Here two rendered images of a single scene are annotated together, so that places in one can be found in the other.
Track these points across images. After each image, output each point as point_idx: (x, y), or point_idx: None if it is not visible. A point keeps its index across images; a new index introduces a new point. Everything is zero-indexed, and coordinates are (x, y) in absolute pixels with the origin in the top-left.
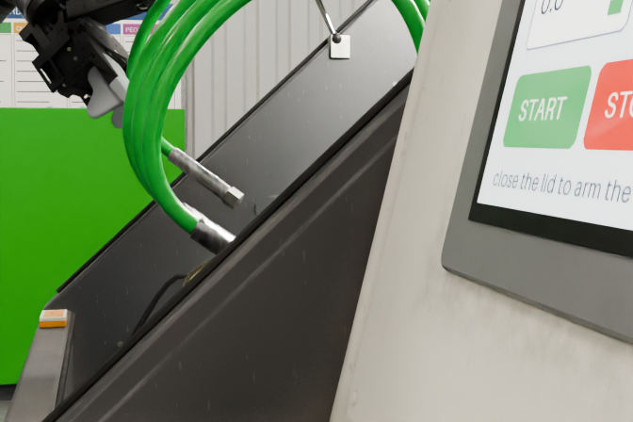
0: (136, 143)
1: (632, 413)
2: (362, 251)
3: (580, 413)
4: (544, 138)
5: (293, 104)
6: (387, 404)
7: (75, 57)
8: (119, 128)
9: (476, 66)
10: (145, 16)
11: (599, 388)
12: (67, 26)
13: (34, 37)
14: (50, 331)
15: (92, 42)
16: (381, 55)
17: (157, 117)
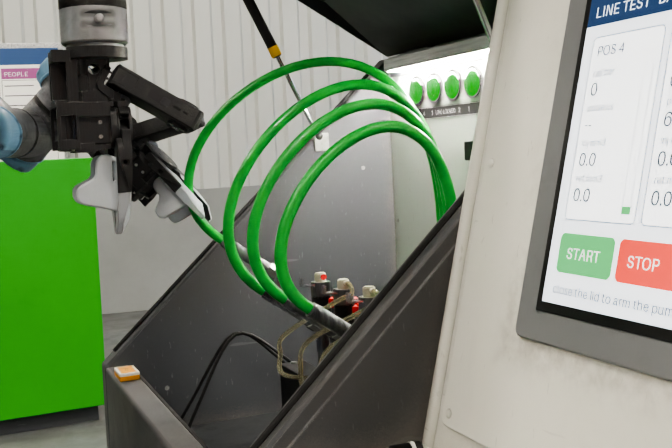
0: (252, 251)
1: (660, 409)
2: (436, 321)
3: (630, 410)
4: (588, 272)
5: (289, 188)
6: (482, 415)
7: (142, 171)
8: (175, 222)
9: (522, 217)
10: (197, 138)
11: (640, 398)
12: (133, 147)
13: (98, 153)
14: (131, 383)
15: (158, 160)
16: (352, 146)
17: (285, 238)
